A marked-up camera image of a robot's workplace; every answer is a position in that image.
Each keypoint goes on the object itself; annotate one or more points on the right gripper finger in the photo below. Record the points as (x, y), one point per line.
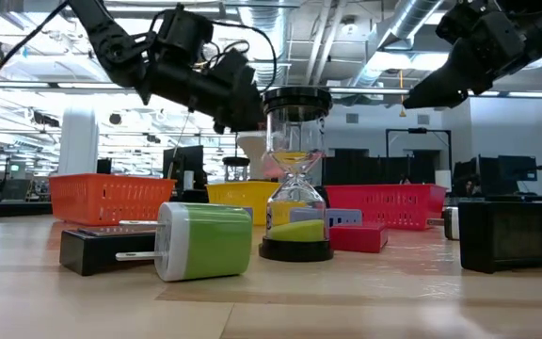
(450, 80)

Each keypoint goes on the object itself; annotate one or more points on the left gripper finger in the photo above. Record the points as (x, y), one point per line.
(247, 113)

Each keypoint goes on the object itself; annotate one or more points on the black capped hourglass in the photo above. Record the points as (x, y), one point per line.
(236, 161)
(294, 101)

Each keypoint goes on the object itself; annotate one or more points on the green white small charger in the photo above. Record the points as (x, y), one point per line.
(214, 240)

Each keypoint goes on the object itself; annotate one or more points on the light blue wall charger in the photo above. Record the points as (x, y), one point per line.
(341, 217)

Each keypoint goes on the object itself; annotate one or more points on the silver white small charger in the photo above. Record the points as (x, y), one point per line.
(452, 223)

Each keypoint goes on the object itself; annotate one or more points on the red box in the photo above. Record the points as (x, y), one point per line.
(355, 237)

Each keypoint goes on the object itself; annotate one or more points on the small black bar block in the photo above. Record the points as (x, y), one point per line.
(511, 235)

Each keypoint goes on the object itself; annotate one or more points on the black rectangular box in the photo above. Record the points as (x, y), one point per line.
(97, 252)

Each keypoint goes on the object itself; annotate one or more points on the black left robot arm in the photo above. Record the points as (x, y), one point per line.
(111, 42)

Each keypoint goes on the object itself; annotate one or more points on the black computer monitor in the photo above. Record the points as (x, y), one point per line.
(181, 162)

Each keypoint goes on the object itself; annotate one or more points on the yellow plastic basket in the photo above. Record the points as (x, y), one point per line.
(233, 200)

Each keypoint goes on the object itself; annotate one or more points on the person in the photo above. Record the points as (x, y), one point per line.
(472, 186)

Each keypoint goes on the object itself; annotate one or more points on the black monitor on stand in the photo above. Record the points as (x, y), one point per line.
(518, 169)

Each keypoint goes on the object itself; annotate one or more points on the white building column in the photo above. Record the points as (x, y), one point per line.
(78, 141)

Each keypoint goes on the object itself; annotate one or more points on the red plastic basket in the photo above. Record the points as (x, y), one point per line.
(393, 205)

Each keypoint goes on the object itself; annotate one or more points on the orange plastic basket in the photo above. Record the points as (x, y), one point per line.
(101, 198)

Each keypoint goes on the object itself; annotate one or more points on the black gantry frame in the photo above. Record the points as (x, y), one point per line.
(417, 130)

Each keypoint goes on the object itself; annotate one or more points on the silver ceiling air duct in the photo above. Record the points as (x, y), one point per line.
(412, 19)

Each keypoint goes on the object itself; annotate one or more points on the black partition wall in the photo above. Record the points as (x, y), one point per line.
(370, 169)

